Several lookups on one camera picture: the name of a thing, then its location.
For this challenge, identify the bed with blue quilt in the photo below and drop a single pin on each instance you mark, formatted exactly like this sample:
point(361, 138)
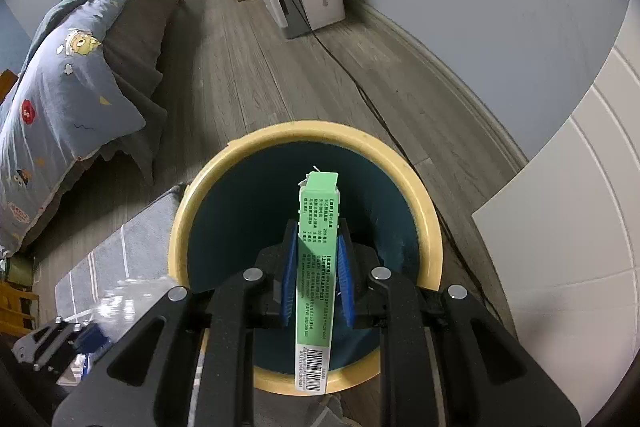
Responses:
point(50, 107)

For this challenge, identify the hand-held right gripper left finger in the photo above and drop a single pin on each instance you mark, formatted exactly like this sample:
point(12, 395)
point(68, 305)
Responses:
point(289, 279)

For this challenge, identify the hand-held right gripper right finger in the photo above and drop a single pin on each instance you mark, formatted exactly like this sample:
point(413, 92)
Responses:
point(345, 279)

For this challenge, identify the grey bed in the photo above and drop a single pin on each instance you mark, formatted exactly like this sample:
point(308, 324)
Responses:
point(145, 37)

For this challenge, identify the wooden headboard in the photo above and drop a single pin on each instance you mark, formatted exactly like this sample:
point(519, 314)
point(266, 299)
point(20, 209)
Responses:
point(6, 84)

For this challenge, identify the wooden nightstand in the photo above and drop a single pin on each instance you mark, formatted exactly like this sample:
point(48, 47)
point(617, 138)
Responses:
point(15, 307)

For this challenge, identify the clear bottle with purple cap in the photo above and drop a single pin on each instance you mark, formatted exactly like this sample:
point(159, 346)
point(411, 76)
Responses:
point(130, 299)

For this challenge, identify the grey checked mat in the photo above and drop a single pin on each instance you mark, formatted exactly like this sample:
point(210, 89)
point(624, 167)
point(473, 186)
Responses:
point(130, 247)

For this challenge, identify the yellow-rimmed teal bin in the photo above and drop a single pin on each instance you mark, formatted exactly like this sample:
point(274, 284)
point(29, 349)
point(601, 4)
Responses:
point(240, 207)

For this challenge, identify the white panelled door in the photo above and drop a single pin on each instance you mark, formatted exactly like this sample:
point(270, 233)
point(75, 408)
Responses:
point(575, 232)

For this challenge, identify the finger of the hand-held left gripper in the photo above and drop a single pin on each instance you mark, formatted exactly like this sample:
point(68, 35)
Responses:
point(92, 338)

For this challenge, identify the green carton box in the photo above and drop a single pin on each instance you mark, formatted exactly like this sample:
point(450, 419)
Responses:
point(315, 257)

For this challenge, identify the green can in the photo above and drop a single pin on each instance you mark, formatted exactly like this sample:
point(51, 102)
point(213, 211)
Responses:
point(20, 268)

